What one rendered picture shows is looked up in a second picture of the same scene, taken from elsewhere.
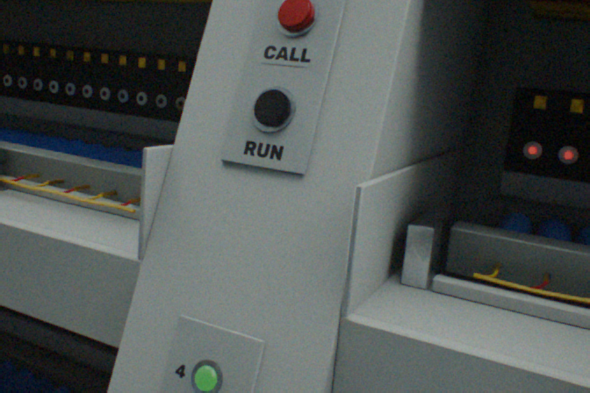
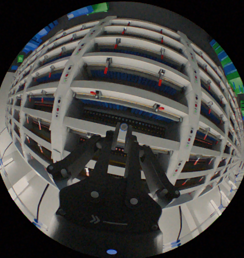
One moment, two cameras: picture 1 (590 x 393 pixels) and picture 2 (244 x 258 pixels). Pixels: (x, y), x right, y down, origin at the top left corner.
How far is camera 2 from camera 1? 0.49 m
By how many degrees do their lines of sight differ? 24
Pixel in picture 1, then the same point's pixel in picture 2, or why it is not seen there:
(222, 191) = (63, 94)
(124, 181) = (81, 96)
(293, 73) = (58, 104)
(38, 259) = (80, 85)
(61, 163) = (89, 97)
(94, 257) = (73, 86)
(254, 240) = (61, 91)
